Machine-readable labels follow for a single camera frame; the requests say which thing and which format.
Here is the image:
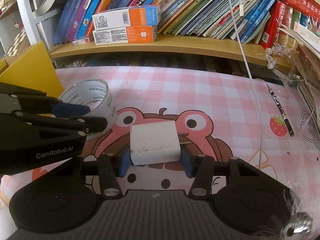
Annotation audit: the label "clear packing tape roll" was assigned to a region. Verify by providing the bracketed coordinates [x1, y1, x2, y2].
[59, 78, 117, 140]

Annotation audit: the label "white power adapter cube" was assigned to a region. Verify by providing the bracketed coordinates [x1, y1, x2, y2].
[130, 121, 189, 166]

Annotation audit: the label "yellow cardboard box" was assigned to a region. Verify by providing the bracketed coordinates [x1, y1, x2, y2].
[1, 42, 63, 98]

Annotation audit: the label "brown white chessboard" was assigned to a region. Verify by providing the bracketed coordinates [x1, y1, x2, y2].
[6, 28, 30, 56]

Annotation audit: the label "pink cartoon desk mat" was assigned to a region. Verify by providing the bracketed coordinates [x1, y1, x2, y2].
[1, 67, 319, 239]

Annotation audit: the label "small red white box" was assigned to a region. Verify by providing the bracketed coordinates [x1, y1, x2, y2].
[72, 35, 93, 46]

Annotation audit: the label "black patterned pencil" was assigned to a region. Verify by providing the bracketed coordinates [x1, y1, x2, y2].
[267, 85, 295, 137]

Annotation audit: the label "lower orange white toothpaste box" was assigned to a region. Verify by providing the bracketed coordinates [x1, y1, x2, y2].
[93, 25, 157, 45]

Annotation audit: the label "orange white toothpaste box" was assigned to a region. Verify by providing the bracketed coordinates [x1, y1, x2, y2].
[93, 25, 157, 45]
[92, 4, 161, 30]

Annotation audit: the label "white wooden bookshelf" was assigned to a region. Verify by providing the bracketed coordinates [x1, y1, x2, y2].
[13, 0, 301, 73]

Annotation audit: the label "upper orange white toothpaste box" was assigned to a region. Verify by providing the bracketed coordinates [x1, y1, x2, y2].
[92, 4, 161, 30]

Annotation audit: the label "row of leaning books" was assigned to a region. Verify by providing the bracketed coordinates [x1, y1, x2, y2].
[32, 0, 284, 45]

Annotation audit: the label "pile of papers and books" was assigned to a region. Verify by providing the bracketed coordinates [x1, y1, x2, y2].
[279, 23, 319, 141]

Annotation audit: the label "red dictionary books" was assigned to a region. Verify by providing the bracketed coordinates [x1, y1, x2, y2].
[259, 0, 319, 51]

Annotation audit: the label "pearl bead bracelet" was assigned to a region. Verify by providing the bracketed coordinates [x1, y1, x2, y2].
[265, 43, 292, 70]

